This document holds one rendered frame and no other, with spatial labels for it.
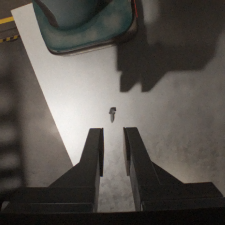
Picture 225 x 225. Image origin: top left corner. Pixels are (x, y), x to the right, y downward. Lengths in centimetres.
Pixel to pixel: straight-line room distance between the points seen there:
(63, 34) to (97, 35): 3
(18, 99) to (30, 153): 35
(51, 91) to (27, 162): 98
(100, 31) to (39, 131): 93
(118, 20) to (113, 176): 25
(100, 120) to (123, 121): 4
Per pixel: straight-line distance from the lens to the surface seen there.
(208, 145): 34
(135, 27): 21
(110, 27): 19
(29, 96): 102
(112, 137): 28
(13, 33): 67
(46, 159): 116
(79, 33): 18
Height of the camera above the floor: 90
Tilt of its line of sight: 73 degrees down
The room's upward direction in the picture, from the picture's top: 177 degrees clockwise
